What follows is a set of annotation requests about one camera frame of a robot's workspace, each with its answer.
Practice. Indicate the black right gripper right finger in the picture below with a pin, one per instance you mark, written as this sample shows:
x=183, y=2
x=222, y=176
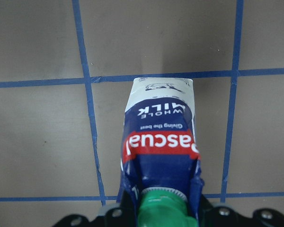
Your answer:
x=210, y=215

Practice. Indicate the blue white milk carton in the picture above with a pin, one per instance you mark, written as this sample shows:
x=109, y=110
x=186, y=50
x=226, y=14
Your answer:
x=160, y=161

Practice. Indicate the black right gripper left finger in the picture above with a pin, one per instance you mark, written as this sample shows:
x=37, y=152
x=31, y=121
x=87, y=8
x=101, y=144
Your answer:
x=119, y=214

